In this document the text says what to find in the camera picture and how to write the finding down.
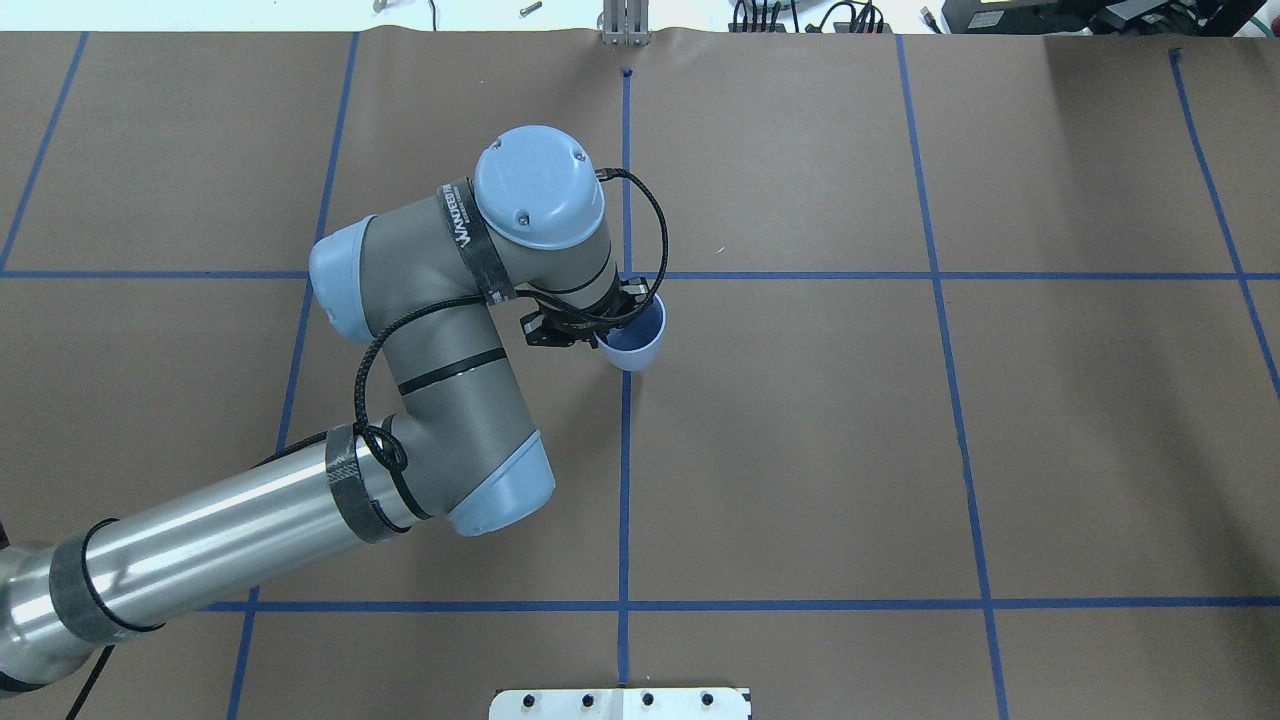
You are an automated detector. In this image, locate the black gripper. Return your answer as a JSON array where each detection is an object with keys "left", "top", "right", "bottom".
[{"left": 540, "top": 283, "right": 641, "bottom": 346}]

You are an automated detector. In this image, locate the light blue plastic cup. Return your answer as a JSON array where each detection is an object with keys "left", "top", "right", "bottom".
[{"left": 598, "top": 296, "right": 668, "bottom": 372}]

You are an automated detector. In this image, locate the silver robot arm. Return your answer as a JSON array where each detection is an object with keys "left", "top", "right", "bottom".
[{"left": 3, "top": 126, "right": 664, "bottom": 697}]

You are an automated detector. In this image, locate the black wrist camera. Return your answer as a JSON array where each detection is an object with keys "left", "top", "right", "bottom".
[{"left": 518, "top": 310, "right": 579, "bottom": 348}]

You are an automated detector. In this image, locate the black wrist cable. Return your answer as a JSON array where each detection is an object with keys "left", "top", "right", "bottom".
[{"left": 355, "top": 168, "right": 669, "bottom": 471}]

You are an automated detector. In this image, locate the aluminium frame post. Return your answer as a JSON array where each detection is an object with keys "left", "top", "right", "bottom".
[{"left": 598, "top": 0, "right": 652, "bottom": 47}]

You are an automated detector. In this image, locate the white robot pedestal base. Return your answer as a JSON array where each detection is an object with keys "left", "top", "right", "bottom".
[{"left": 488, "top": 687, "right": 754, "bottom": 719}]

